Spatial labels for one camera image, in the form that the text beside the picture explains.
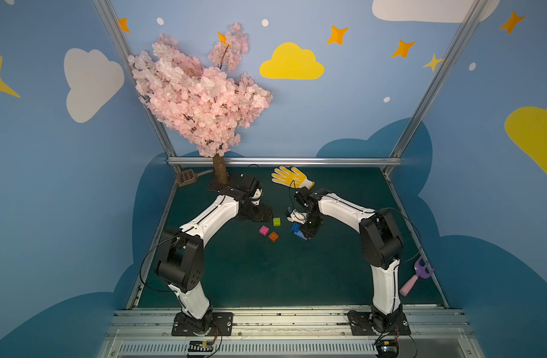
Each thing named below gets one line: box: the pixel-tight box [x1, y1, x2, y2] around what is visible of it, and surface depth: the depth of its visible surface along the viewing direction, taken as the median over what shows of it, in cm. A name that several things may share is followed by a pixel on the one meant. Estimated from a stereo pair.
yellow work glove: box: [271, 165, 315, 191], surface depth 121 cm
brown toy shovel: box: [176, 168, 214, 188], surface depth 117 cm
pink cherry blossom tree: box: [128, 22, 274, 185], surface depth 76 cm
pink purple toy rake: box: [399, 255, 436, 297], surface depth 87 cm
